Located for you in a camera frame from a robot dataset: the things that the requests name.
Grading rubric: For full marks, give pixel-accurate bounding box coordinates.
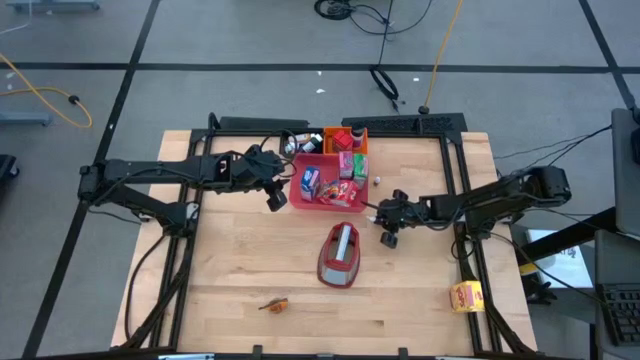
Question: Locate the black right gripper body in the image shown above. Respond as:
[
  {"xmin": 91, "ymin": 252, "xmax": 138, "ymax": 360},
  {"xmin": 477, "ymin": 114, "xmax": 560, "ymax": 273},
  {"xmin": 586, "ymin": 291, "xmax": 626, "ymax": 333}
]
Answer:
[{"xmin": 375, "ymin": 196, "xmax": 433, "ymax": 231}]

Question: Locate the black aluminium table frame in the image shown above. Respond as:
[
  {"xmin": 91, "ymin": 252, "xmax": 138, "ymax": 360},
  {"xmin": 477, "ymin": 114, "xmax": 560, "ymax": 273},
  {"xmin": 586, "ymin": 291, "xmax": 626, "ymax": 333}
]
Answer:
[{"xmin": 113, "ymin": 127, "xmax": 539, "ymax": 360}]

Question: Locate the pink plastic bin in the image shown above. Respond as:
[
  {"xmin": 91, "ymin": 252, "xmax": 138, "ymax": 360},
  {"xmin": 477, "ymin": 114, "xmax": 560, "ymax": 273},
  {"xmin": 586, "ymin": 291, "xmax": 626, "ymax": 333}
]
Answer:
[{"xmin": 288, "ymin": 151, "xmax": 372, "ymax": 214}]

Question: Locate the coiled black floor cable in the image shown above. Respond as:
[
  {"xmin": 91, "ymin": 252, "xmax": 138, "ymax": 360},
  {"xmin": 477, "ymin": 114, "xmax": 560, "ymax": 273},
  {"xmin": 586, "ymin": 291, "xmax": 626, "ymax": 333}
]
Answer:
[{"xmin": 313, "ymin": 0, "xmax": 436, "ymax": 36}]

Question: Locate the pink mini cereal box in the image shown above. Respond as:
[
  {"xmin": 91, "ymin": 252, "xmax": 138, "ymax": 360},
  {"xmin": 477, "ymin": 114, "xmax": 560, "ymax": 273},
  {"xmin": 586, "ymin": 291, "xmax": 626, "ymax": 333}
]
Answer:
[{"xmin": 338, "ymin": 150, "xmax": 356, "ymax": 181}]

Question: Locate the black perforated panel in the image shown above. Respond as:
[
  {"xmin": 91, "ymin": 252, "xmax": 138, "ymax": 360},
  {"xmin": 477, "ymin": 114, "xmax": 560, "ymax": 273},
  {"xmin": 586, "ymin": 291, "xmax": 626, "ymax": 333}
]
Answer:
[{"xmin": 341, "ymin": 112, "xmax": 469, "ymax": 135}]

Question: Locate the looped black floor cable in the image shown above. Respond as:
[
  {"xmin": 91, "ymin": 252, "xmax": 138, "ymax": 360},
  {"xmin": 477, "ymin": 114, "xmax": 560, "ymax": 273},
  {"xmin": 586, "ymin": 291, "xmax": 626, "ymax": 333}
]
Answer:
[{"xmin": 369, "ymin": 0, "xmax": 407, "ymax": 112}]

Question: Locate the black floor object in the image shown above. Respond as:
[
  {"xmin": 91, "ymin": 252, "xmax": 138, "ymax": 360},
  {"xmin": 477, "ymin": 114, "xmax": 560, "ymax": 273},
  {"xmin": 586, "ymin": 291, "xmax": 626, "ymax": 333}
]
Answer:
[{"xmin": 0, "ymin": 153, "xmax": 21, "ymax": 180}]

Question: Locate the blue mini cereal box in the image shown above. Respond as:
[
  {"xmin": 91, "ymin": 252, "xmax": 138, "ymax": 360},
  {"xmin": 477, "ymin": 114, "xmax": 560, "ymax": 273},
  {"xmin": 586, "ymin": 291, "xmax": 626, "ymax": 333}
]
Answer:
[{"xmin": 299, "ymin": 165, "xmax": 322, "ymax": 203}]

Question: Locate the grey desk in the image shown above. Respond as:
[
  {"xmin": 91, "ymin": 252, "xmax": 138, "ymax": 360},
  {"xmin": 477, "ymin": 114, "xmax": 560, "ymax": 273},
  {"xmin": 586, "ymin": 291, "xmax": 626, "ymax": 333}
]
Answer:
[{"xmin": 593, "ymin": 228, "xmax": 640, "ymax": 360}]

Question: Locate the yellow hanging cord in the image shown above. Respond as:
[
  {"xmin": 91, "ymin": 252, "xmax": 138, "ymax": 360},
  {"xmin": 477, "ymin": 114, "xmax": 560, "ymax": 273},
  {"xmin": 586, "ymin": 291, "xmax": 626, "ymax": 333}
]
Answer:
[{"xmin": 420, "ymin": 0, "xmax": 465, "ymax": 115}]

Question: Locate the yellow floor cable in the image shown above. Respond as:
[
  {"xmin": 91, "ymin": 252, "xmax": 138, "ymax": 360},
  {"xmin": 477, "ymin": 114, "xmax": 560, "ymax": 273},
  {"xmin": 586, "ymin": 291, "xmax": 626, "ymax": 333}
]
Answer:
[{"xmin": 0, "ymin": 52, "xmax": 94, "ymax": 129}]

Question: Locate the orange plastic bin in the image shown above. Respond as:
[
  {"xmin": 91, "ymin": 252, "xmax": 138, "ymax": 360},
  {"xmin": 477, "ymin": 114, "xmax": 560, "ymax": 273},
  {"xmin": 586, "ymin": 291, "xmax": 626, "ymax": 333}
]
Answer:
[{"xmin": 322, "ymin": 125, "xmax": 370, "ymax": 155}]

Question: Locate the black metal beam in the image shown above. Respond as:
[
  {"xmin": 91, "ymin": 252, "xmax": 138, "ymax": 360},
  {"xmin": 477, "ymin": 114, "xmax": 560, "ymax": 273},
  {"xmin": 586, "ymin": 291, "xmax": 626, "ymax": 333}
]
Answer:
[{"xmin": 517, "ymin": 206, "xmax": 617, "ymax": 264}]

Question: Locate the black plastic bin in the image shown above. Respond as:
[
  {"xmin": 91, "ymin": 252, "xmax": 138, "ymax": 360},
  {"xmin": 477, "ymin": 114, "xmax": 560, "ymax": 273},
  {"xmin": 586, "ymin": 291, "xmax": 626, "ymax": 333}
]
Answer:
[{"xmin": 279, "ymin": 127, "xmax": 325, "ymax": 157}]

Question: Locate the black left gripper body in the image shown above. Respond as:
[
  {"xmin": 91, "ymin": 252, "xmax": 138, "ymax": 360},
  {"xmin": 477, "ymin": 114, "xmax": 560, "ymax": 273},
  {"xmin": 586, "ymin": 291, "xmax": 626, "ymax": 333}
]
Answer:
[{"xmin": 215, "ymin": 145, "xmax": 287, "ymax": 192}]

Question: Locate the black flat panel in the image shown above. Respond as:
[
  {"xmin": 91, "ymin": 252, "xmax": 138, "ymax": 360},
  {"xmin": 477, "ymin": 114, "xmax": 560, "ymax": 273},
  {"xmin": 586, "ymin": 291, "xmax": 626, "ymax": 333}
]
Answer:
[{"xmin": 217, "ymin": 115, "xmax": 311, "ymax": 132}]

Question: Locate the grey stand foot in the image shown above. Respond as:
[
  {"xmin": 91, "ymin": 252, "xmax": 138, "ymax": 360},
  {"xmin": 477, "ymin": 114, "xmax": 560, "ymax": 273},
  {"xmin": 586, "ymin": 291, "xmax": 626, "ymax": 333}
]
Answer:
[
  {"xmin": 0, "ymin": 110, "xmax": 54, "ymax": 127},
  {"xmin": 5, "ymin": 0, "xmax": 101, "ymax": 13}
]

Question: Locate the black keyboard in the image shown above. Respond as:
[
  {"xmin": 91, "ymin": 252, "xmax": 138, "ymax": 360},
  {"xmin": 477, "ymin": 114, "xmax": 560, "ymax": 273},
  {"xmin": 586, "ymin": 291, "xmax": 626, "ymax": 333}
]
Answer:
[{"xmin": 597, "ymin": 283, "xmax": 640, "ymax": 347}]

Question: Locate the red mini cereal box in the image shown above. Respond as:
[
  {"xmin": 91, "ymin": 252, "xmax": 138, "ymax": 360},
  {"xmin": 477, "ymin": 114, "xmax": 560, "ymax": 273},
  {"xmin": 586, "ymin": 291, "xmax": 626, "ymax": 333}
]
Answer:
[{"xmin": 316, "ymin": 178, "xmax": 361, "ymax": 208}]

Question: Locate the white paper sheet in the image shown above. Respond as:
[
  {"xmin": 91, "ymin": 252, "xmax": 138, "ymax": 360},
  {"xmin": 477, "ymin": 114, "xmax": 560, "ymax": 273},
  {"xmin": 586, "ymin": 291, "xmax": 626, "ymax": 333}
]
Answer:
[{"xmin": 525, "ymin": 228, "xmax": 594, "ymax": 290}]

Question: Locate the yellow mini cereal box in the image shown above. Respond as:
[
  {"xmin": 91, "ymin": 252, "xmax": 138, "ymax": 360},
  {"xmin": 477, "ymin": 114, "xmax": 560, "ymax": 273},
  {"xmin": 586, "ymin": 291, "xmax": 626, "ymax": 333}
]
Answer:
[{"xmin": 448, "ymin": 279, "xmax": 486, "ymax": 315}]

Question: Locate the black clamp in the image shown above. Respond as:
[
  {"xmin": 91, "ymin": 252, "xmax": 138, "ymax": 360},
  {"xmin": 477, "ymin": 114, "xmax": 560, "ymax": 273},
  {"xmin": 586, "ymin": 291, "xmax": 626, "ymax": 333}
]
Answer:
[{"xmin": 523, "ymin": 273, "xmax": 557, "ymax": 306}]

